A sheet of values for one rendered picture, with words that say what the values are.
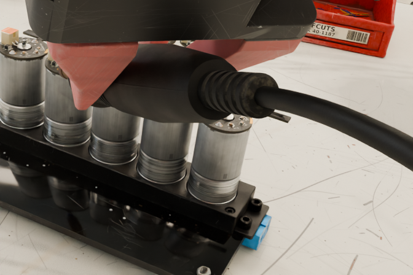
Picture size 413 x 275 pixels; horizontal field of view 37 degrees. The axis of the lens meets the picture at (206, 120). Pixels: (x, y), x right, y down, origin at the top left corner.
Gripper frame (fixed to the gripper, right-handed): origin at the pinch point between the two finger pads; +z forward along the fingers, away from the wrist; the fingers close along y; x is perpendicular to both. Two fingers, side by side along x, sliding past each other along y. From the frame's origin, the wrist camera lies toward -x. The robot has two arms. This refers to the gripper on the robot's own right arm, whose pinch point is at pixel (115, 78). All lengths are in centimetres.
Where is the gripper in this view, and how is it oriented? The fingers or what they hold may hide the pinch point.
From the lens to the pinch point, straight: 22.0
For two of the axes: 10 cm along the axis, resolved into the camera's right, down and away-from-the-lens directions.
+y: -9.2, 0.7, -4.0
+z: -3.1, 5.1, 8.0
